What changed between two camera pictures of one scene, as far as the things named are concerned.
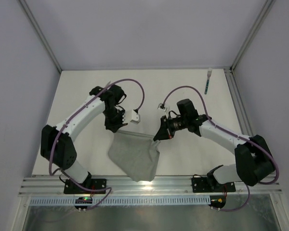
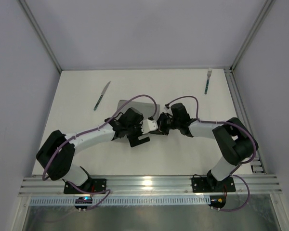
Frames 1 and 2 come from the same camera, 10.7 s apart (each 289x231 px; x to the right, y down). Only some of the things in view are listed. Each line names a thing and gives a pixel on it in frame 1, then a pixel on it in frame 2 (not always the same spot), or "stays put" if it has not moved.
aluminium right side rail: (245, 127) stays put
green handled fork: (209, 73) stays put
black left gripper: (113, 122) to (137, 138)
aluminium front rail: (160, 186) stays put
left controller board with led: (84, 200) stays put
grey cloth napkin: (137, 154) to (147, 109)
